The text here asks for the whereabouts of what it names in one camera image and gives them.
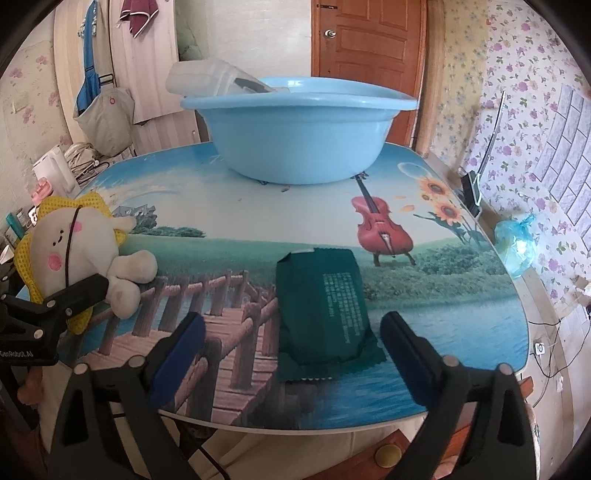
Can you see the green padded quilt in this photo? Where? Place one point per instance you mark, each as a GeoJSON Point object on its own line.
{"type": "Point", "coordinates": [191, 34]}

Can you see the white wardrobe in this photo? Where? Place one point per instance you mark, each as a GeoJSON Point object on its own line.
{"type": "Point", "coordinates": [139, 65]}

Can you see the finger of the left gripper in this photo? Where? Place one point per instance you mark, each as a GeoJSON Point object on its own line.
{"type": "Point", "coordinates": [10, 280]}
{"type": "Point", "coordinates": [77, 298]}

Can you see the maroon hanging towel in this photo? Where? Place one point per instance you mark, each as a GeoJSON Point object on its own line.
{"type": "Point", "coordinates": [138, 14]}

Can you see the grey hanging bag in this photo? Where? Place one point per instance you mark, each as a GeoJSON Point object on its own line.
{"type": "Point", "coordinates": [106, 121]}

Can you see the dark green snack packet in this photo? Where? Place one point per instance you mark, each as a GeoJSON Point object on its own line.
{"type": "Point", "coordinates": [325, 330]}

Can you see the blue plastic garbage bag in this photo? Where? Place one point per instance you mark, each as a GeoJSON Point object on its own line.
{"type": "Point", "coordinates": [515, 245]}

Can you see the white plush toy yellow hood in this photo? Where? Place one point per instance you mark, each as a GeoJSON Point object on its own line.
{"type": "Point", "coordinates": [76, 238]}

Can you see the light blue plastic basin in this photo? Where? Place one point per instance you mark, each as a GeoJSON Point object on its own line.
{"type": "Point", "coordinates": [309, 130]}

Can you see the brown wooden door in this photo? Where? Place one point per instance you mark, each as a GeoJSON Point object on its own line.
{"type": "Point", "coordinates": [382, 42]}

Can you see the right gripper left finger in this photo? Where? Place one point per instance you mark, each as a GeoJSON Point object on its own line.
{"type": "Point", "coordinates": [86, 443]}

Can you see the translucent plastic storage box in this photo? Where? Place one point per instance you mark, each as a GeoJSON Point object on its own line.
{"type": "Point", "coordinates": [211, 77]}

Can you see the grey dustpan with broom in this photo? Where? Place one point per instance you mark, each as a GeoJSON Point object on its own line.
{"type": "Point", "coordinates": [471, 194]}

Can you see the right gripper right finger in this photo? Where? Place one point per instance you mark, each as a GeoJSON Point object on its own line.
{"type": "Point", "coordinates": [499, 443]}

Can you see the person's left hand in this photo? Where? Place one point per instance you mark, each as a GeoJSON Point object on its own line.
{"type": "Point", "coordinates": [31, 392]}

